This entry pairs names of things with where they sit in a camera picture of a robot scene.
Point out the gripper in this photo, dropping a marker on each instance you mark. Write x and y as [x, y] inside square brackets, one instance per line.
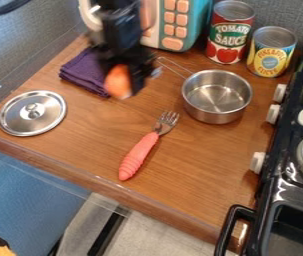
[133, 61]

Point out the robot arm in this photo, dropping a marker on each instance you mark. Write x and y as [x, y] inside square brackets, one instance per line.
[119, 26]

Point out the toy microwave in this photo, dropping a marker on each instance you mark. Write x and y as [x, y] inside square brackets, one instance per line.
[180, 23]

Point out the red tomato can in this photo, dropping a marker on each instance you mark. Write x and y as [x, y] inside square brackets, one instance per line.
[229, 33]

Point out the yellow pineapple can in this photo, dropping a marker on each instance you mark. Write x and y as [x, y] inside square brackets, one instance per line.
[270, 53]

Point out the toy stove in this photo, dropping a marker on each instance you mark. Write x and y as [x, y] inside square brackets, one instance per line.
[291, 173]

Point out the orange toy bread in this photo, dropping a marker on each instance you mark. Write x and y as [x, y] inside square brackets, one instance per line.
[117, 81]

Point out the purple cloth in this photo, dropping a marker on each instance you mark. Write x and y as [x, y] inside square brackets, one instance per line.
[84, 71]

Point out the silver pot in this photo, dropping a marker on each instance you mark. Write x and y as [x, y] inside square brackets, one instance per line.
[216, 96]

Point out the silver lid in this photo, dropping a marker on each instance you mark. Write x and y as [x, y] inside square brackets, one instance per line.
[32, 113]

